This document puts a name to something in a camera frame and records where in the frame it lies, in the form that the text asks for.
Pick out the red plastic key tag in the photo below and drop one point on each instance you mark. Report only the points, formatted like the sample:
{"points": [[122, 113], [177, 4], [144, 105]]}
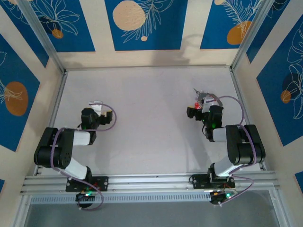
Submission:
{"points": [[196, 105]]}

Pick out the silver key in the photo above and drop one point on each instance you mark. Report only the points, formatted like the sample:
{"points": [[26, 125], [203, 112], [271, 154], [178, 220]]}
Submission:
{"points": [[196, 91]]}

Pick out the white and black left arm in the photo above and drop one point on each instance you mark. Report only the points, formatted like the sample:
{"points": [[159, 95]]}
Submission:
{"points": [[59, 146]]}

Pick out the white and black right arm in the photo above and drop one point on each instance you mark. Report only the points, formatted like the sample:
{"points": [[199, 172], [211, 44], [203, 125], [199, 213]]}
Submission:
{"points": [[246, 144]]}

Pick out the circuit board with green light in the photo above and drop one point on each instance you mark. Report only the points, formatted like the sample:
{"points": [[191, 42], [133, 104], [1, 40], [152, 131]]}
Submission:
{"points": [[225, 195], [85, 195]]}

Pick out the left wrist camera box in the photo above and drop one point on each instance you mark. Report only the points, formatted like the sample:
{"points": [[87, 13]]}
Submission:
{"points": [[95, 105]]}

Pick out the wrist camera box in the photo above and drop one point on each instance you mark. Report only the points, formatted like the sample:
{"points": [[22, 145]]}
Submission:
{"points": [[206, 101], [95, 105]]}

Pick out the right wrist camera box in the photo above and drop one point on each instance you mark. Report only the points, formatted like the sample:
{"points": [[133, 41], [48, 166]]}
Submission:
{"points": [[206, 101]]}

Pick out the aluminium frame rail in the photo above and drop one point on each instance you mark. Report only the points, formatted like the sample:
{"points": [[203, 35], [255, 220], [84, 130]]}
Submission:
{"points": [[146, 67], [238, 87], [55, 106]]}

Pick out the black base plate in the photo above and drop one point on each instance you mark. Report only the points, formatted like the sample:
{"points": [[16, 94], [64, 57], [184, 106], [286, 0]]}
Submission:
{"points": [[198, 182], [101, 183]]}

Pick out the wide aluminium mounting rail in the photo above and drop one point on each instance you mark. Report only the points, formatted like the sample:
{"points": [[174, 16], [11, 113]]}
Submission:
{"points": [[146, 183]]}

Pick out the aluminium frame post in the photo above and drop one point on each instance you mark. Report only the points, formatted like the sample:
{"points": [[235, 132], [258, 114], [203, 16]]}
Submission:
{"points": [[42, 33], [250, 33]]}

